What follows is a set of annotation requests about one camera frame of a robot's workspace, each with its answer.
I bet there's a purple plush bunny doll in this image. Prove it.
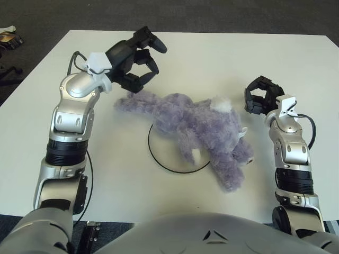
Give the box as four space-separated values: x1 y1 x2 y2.
113 91 255 193

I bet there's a white plate with black rim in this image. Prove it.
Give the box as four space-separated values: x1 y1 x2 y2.
147 123 211 175

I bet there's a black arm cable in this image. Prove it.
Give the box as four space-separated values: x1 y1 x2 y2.
296 113 317 150
68 50 94 231

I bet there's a grey table leg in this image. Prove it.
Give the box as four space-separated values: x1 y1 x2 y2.
324 219 339 233

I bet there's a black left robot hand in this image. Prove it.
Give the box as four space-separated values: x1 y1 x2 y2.
105 25 168 94

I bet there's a dark box on floor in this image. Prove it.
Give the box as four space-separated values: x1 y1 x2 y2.
0 31 25 50

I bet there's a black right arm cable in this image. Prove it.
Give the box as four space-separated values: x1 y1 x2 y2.
296 113 317 150

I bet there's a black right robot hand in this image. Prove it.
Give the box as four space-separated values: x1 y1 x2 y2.
244 75 286 116

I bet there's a black chair base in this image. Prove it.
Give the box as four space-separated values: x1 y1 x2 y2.
0 66 23 87

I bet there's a grey robot torso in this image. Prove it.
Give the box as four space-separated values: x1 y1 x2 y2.
97 211 300 254

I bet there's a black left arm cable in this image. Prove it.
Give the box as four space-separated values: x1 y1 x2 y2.
68 50 94 231

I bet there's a black metal bracket with screws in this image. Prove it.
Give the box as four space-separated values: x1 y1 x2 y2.
79 221 101 254

